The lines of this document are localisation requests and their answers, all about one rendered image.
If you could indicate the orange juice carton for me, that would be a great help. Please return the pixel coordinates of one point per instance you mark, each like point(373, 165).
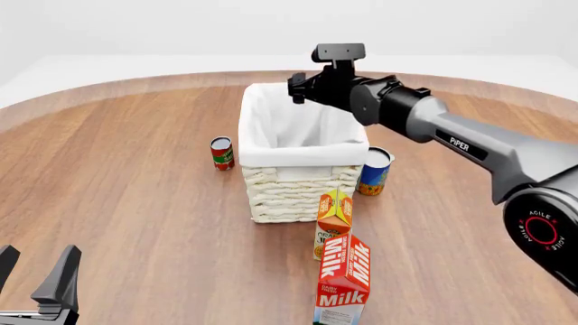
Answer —
point(333, 216)

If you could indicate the blue and yellow can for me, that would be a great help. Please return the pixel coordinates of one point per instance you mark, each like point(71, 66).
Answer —
point(375, 176)

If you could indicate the silver-grey right robot arm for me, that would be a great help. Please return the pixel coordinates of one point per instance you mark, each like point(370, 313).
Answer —
point(469, 142)

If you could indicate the white wicker basket cloth lined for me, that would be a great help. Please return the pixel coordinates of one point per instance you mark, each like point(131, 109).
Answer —
point(293, 189)

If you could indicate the red milk carton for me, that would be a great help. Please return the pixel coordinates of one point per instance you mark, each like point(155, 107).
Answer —
point(343, 271)

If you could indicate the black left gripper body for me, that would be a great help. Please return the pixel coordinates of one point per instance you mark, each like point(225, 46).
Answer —
point(31, 318)

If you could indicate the red tomato sauce can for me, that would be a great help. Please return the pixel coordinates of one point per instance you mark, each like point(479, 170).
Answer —
point(222, 157)

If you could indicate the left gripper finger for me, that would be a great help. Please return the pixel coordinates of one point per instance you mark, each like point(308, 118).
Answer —
point(7, 262)
point(61, 281)

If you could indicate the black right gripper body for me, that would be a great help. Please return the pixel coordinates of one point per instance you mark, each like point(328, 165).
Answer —
point(325, 88)

